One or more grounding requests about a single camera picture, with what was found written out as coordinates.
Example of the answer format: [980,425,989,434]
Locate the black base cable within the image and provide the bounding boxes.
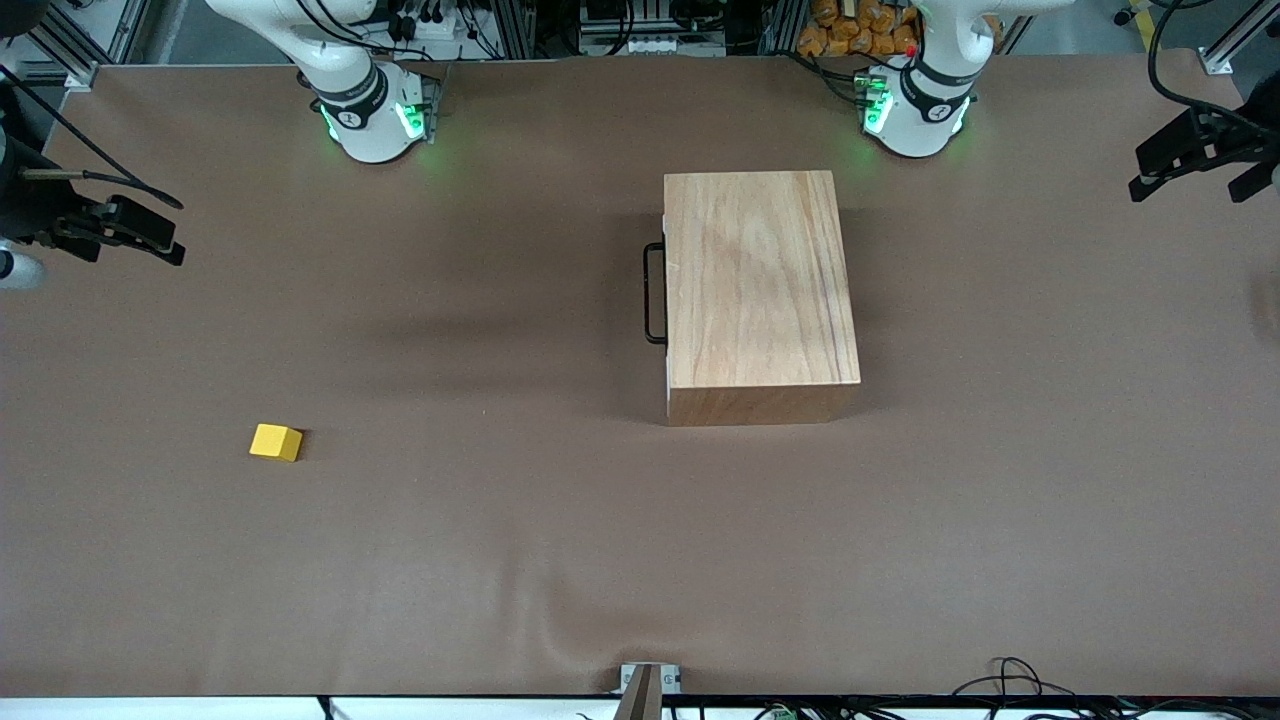
[788,50,871,109]

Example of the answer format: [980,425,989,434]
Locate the aluminium frame profile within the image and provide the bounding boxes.
[18,0,101,93]
[1198,0,1263,76]

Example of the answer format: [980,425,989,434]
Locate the brown table mat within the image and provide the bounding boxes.
[0,50,1280,698]

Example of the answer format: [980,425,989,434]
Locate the black looped cable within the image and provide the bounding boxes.
[950,656,1101,699]

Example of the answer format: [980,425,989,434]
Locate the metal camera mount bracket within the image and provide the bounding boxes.
[618,662,683,720]

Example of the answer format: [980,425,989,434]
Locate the white equipment box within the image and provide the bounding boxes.
[578,0,706,58]

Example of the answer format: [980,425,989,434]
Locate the aluminium frame upright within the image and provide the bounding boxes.
[488,0,546,61]

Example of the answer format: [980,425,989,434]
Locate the wooden drawer with black handle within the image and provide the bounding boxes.
[643,243,669,346]

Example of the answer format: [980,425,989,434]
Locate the white power strip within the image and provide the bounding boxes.
[385,0,463,43]

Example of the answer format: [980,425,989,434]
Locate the wooden drawer cabinet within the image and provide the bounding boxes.
[663,170,862,428]

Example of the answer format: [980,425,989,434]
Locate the yellow block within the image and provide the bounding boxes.
[249,423,304,463]

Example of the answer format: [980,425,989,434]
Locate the orange snack bag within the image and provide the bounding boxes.
[797,0,923,59]

